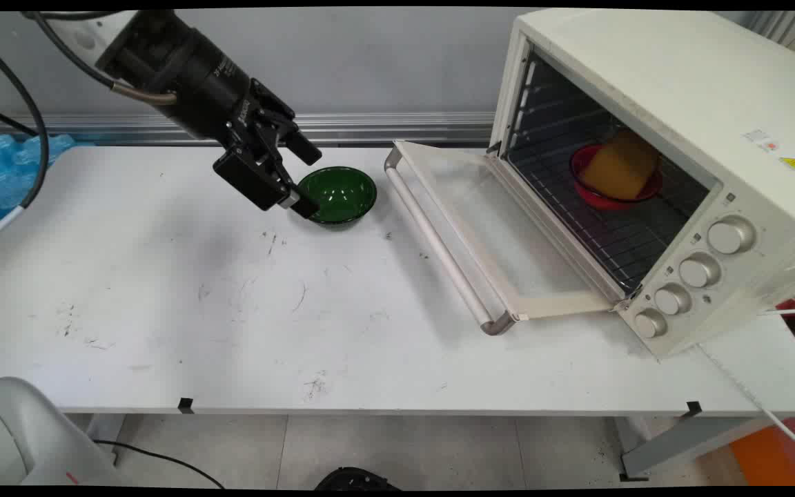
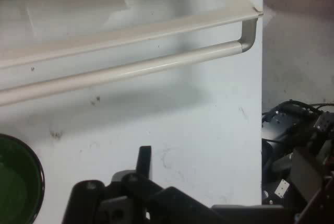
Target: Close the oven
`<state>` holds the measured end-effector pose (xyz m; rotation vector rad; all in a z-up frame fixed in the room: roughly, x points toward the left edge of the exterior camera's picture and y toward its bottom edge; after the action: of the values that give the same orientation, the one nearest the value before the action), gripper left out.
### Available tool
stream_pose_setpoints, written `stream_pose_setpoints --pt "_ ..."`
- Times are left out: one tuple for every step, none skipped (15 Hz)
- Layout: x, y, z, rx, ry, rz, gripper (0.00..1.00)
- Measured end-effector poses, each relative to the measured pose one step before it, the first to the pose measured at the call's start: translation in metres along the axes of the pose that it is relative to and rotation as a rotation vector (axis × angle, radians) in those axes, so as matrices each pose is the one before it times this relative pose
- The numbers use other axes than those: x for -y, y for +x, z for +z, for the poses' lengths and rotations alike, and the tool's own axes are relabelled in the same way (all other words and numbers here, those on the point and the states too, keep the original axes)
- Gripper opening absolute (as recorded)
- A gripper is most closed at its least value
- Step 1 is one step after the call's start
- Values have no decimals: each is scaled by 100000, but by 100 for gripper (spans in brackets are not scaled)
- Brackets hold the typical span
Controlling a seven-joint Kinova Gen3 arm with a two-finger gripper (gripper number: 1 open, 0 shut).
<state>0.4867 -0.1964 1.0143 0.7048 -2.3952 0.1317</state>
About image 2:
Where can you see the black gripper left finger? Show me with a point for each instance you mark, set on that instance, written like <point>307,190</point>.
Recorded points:
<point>135,182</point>

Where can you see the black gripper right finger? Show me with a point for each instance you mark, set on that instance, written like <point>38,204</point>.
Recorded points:
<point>182,205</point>

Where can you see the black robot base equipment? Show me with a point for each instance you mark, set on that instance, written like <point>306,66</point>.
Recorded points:
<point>289,127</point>

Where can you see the small white dotted plate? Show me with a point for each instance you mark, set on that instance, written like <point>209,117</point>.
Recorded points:
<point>282,188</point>

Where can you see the green bowl with black rim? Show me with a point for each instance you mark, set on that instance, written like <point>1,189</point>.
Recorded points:
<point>15,182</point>

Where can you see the grey metal box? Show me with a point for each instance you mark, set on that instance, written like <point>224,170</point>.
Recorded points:
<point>306,171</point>

